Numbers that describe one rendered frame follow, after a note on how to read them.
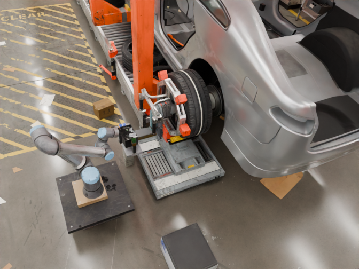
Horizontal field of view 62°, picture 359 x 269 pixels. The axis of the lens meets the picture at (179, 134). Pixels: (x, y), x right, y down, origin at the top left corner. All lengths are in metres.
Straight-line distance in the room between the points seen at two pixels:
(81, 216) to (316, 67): 2.86
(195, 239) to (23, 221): 1.68
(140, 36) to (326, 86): 2.04
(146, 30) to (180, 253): 1.94
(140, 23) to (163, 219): 1.89
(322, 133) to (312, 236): 1.08
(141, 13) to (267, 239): 2.44
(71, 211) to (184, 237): 1.04
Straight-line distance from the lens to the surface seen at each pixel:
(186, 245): 2.72
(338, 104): 3.50
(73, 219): 2.92
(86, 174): 2.76
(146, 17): 2.76
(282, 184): 3.70
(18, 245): 3.29
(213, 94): 3.01
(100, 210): 2.92
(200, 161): 3.42
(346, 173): 4.21
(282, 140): 2.24
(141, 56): 2.94
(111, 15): 4.88
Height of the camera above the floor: 2.84
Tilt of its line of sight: 48 degrees down
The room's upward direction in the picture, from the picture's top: 7 degrees clockwise
